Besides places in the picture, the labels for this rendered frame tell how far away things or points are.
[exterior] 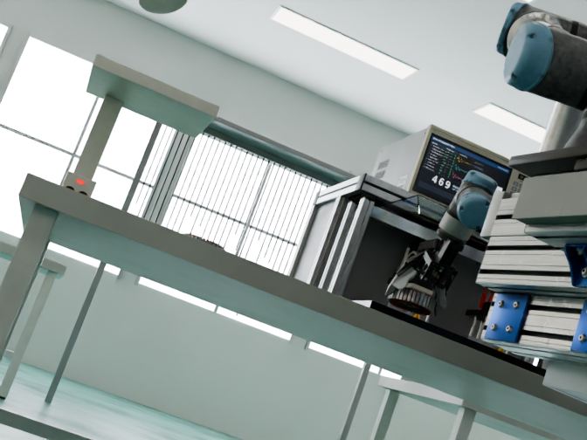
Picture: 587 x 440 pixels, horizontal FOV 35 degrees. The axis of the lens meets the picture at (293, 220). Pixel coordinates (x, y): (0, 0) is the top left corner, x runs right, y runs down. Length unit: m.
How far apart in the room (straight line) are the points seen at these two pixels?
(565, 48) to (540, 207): 0.34
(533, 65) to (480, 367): 0.78
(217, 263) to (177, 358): 6.75
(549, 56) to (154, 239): 0.85
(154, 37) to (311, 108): 1.63
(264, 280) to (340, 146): 7.22
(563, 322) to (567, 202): 0.25
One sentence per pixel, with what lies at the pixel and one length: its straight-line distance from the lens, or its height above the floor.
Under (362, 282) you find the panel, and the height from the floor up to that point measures 0.87.
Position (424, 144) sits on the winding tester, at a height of 1.26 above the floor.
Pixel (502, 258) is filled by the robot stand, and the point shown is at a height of 0.86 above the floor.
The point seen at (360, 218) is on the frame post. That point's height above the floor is 0.99.
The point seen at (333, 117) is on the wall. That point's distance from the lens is 9.20.
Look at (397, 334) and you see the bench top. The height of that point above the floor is 0.72.
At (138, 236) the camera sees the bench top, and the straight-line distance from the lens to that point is 1.94.
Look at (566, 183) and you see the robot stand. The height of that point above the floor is 0.93.
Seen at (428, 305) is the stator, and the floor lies 0.82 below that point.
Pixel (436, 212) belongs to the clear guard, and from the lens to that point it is 2.26.
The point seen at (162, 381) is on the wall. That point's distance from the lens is 8.69.
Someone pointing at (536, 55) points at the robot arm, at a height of 1.18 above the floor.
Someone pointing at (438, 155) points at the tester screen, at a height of 1.25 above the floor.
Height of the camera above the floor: 0.51
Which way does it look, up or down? 10 degrees up
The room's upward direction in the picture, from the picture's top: 20 degrees clockwise
